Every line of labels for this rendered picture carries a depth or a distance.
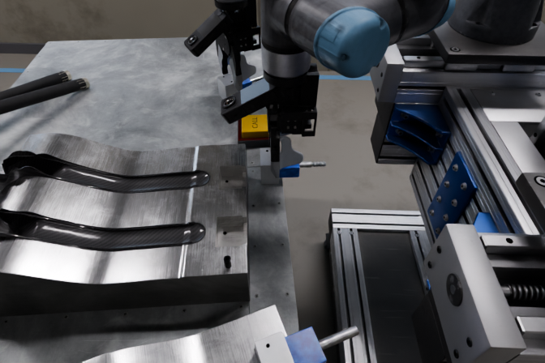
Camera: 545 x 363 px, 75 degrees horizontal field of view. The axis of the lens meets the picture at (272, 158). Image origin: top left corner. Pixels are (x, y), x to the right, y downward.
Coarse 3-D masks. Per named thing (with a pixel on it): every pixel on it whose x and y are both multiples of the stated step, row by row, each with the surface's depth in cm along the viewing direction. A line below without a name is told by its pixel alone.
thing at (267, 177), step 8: (264, 152) 70; (264, 160) 68; (264, 168) 68; (288, 168) 69; (296, 168) 69; (264, 176) 70; (272, 176) 70; (280, 176) 70; (288, 176) 70; (296, 176) 71
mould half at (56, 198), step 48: (48, 144) 60; (96, 144) 63; (240, 144) 66; (0, 192) 53; (48, 192) 54; (96, 192) 57; (144, 192) 59; (192, 192) 58; (240, 192) 58; (0, 240) 47; (0, 288) 47; (48, 288) 48; (96, 288) 49; (144, 288) 50; (192, 288) 50; (240, 288) 51
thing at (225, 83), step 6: (222, 78) 89; (228, 78) 89; (258, 78) 93; (222, 84) 88; (228, 84) 87; (246, 84) 90; (222, 90) 89; (228, 90) 88; (234, 90) 89; (222, 96) 91
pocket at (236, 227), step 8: (224, 216) 55; (232, 216) 55; (240, 216) 55; (224, 224) 56; (232, 224) 56; (240, 224) 57; (216, 232) 53; (224, 232) 56; (232, 232) 56; (240, 232) 56; (216, 240) 53; (224, 240) 55; (232, 240) 55; (240, 240) 55
